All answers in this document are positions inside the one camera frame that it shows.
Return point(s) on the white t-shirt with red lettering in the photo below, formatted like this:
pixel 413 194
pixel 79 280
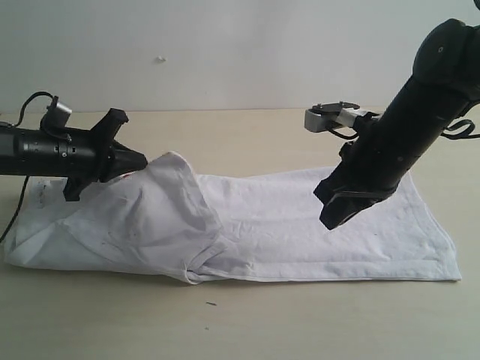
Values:
pixel 168 220

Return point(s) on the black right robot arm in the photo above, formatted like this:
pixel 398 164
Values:
pixel 444 86

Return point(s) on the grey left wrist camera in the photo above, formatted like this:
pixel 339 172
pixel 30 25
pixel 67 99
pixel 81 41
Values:
pixel 58 108

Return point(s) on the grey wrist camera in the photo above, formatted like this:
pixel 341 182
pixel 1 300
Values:
pixel 331 116
pixel 58 108

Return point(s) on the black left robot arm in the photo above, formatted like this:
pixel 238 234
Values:
pixel 27 152

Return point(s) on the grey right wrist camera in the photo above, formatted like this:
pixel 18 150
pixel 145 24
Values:
pixel 331 116

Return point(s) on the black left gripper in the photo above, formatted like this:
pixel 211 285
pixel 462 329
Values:
pixel 89 156

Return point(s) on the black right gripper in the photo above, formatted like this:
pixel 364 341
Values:
pixel 367 167

